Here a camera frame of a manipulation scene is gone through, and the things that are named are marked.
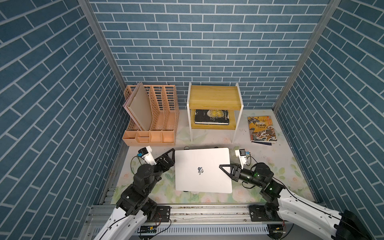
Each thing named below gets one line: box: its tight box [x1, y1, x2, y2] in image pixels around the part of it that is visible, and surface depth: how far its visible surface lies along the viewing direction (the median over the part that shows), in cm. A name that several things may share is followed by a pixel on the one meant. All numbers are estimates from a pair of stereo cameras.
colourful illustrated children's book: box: [247, 115, 277, 146], surface depth 107 cm
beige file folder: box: [127, 82, 153, 131], surface depth 98 cm
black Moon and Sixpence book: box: [194, 109, 230, 126], surface depth 94 cm
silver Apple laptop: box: [175, 147, 233, 194], surface depth 75 cm
